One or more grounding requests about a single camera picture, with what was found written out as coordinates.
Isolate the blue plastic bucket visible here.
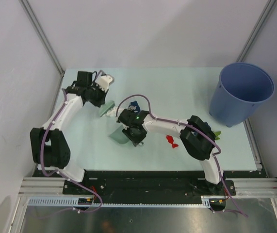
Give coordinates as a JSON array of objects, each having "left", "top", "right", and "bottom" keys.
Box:
[{"left": 209, "top": 63, "right": 275, "bottom": 127}]

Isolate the large red paper scrap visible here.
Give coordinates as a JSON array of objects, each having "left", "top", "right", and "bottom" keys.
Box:
[{"left": 166, "top": 135, "right": 179, "bottom": 149}]

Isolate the blue paper scrap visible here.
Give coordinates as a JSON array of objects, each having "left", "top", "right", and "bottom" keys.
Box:
[{"left": 194, "top": 121, "right": 212, "bottom": 136}]

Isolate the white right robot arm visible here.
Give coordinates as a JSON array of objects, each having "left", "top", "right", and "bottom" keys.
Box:
[{"left": 117, "top": 109, "right": 225, "bottom": 195}]

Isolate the aluminium corner post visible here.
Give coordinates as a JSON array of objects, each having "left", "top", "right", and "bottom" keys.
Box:
[
  {"left": 19, "top": 0, "right": 65, "bottom": 77},
  {"left": 236, "top": 0, "right": 277, "bottom": 62}
]

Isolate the green hand brush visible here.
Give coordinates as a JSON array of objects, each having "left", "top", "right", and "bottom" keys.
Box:
[{"left": 98, "top": 100, "right": 115, "bottom": 117}]

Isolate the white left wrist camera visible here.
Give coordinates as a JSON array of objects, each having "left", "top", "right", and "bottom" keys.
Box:
[{"left": 95, "top": 75, "right": 114, "bottom": 93}]

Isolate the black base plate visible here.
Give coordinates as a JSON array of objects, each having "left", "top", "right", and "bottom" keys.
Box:
[{"left": 32, "top": 167, "right": 236, "bottom": 195}]

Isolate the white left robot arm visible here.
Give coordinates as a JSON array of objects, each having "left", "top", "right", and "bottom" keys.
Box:
[{"left": 30, "top": 71, "right": 114, "bottom": 194}]

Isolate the white slotted cable duct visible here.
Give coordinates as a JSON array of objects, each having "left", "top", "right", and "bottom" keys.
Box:
[{"left": 27, "top": 196, "right": 224, "bottom": 208}]

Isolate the blue and white paper pile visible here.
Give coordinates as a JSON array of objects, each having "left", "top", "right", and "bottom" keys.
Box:
[{"left": 127, "top": 101, "right": 141, "bottom": 113}]

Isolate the green plastic dustpan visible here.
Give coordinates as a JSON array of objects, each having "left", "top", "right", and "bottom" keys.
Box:
[{"left": 109, "top": 126, "right": 130, "bottom": 145}]

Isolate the left aluminium corner post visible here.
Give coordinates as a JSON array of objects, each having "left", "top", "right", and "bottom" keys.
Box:
[{"left": 19, "top": 0, "right": 65, "bottom": 77}]

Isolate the white paper scrap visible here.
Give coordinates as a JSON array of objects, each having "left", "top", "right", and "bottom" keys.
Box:
[{"left": 105, "top": 108, "right": 117, "bottom": 117}]

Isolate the right aluminium corner post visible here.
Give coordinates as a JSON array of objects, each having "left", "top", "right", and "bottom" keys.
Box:
[{"left": 236, "top": 0, "right": 277, "bottom": 62}]

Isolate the green paper scrap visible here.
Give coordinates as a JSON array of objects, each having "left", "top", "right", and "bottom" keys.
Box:
[{"left": 213, "top": 131, "right": 221, "bottom": 140}]

